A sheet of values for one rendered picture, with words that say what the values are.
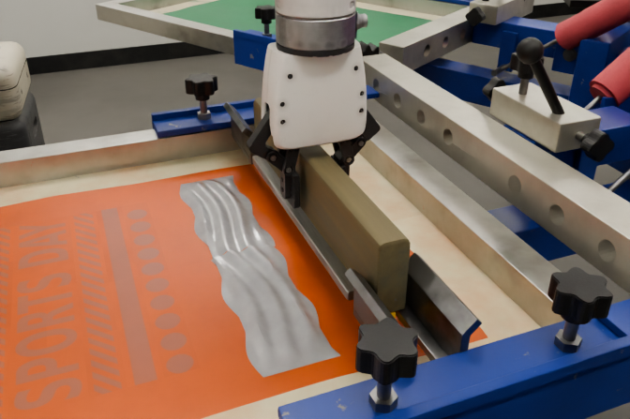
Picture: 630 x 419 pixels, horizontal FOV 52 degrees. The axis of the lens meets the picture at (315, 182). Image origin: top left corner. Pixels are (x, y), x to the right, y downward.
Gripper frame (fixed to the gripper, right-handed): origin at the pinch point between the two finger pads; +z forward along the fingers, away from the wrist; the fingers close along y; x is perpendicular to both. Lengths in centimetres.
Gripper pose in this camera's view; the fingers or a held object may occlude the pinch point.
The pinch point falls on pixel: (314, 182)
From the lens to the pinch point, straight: 68.5
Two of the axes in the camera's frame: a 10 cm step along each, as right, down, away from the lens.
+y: -9.3, 1.7, -3.2
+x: 3.7, 4.4, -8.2
